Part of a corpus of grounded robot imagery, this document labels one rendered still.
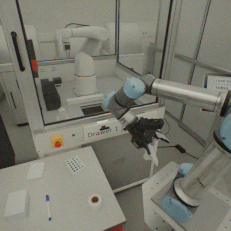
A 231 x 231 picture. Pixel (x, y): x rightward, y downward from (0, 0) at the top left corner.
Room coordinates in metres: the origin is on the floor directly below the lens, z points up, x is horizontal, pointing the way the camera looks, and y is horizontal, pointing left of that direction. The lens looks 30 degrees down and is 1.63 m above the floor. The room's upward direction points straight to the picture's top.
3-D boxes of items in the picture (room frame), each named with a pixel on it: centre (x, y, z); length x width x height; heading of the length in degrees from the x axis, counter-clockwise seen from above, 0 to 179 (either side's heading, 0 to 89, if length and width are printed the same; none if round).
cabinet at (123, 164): (1.52, 0.19, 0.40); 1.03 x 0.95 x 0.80; 112
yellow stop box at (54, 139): (0.92, 0.35, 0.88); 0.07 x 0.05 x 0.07; 112
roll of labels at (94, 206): (0.55, 0.08, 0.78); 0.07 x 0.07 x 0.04
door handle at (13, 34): (0.88, 0.44, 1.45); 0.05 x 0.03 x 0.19; 22
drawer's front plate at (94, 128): (1.06, 0.05, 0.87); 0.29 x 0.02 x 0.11; 112
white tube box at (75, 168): (0.80, 0.22, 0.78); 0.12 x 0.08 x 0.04; 36
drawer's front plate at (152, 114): (1.18, -0.24, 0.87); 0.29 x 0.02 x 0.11; 112
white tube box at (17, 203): (0.53, 0.46, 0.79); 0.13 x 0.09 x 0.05; 17
